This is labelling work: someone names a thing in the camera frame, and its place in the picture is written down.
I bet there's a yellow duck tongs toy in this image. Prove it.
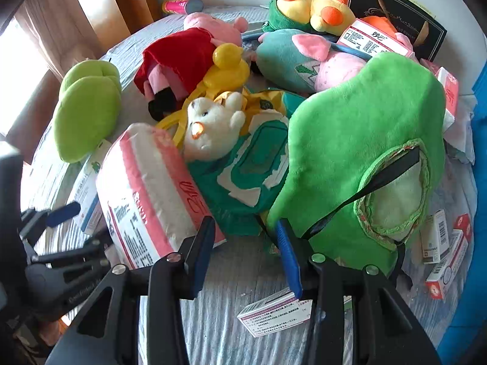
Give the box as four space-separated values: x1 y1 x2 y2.
156 43 250 148

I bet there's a green wet wipes pack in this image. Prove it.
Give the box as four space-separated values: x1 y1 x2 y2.
187 95 289 236

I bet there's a yellow duck plush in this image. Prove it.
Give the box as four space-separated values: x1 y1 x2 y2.
262 0 356 36

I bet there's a large green frog plush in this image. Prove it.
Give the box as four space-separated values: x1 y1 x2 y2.
53 59 122 163

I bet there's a green plush backpack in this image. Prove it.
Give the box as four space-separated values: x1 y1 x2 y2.
266 53 446 273

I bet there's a blue plastic crate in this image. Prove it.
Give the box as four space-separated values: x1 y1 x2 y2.
437 68 486 364

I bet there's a pink white tissue pack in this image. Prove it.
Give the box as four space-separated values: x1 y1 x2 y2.
96 123 211 269

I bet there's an orange plush toy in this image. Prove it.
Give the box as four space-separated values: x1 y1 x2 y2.
361 16 397 39

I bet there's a red white medicine box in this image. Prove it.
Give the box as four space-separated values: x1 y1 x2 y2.
426 214 472 300

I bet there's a white teddy bear plush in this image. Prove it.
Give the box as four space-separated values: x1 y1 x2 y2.
183 92 246 162

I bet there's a small white medicine box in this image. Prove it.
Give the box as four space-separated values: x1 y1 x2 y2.
420 209 450 265

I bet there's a red dress pig plush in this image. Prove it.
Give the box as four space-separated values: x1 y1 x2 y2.
134 12 248 122

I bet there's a pink cylindrical can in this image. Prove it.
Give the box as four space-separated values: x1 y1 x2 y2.
162 0 204 15

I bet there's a blue white medicine box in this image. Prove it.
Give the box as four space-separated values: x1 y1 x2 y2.
68 139 111 236

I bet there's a white purple medicine box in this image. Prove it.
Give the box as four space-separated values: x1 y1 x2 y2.
237 288 312 338

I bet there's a teal shirt pig plush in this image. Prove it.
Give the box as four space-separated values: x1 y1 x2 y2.
253 29 371 94

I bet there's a pink white carton box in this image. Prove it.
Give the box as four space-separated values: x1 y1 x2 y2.
419 58 460 132

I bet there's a white barcode medicine box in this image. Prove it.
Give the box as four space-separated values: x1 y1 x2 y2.
337 19 414 58

